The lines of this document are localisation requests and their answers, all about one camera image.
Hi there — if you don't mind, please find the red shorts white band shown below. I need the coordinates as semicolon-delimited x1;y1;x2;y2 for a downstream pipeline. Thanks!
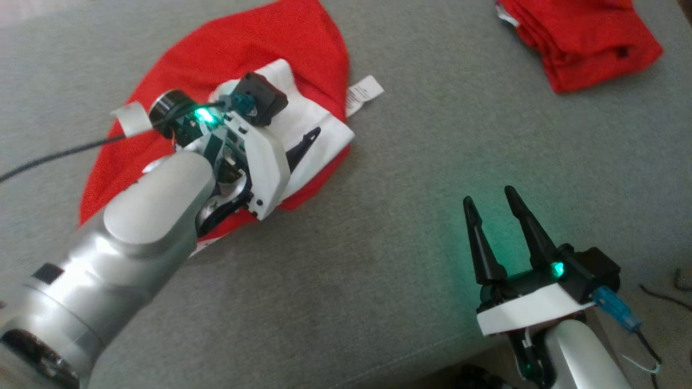
495;0;664;95

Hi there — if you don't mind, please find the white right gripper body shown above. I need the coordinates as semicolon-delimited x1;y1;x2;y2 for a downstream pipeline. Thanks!
477;246;595;337

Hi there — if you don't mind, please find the red basketball jersey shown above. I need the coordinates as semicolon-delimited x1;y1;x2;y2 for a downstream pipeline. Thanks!
78;0;385;259

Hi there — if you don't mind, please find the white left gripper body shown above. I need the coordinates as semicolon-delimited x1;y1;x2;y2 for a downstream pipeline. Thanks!
149;89;292;219

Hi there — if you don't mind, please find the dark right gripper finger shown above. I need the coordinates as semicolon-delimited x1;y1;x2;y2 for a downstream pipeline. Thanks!
504;185;558;270
463;196;508;286

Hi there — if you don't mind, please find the thin black cable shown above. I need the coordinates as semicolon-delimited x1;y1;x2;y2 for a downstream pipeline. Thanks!
640;267;692;313

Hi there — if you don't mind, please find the large grey sofa cushion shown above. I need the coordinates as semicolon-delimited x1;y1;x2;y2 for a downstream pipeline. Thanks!
0;0;692;389

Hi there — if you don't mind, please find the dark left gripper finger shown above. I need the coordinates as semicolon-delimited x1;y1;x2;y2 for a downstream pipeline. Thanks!
285;127;322;173

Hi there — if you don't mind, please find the black cable teal connector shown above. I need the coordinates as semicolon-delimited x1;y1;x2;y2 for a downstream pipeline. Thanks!
0;93;255;183
592;286;663;376

